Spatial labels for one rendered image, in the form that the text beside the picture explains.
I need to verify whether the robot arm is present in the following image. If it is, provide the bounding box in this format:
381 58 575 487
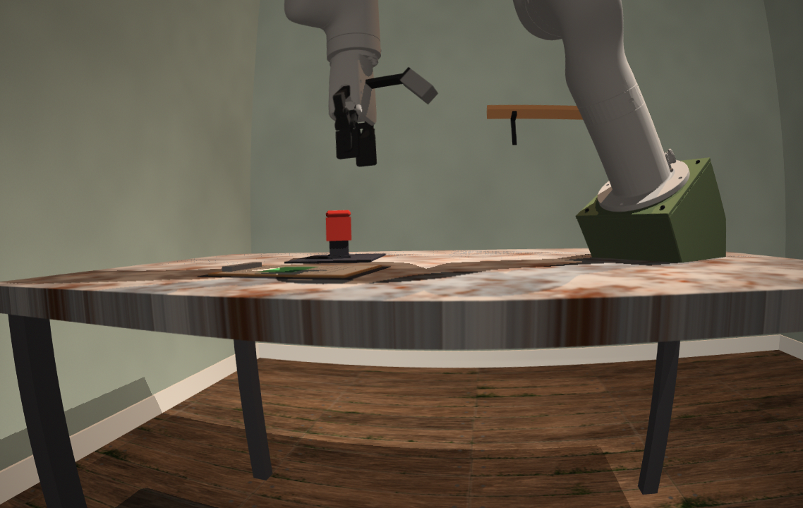
284 0 689 212

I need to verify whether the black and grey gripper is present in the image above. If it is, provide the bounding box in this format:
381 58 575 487
329 52 378 167

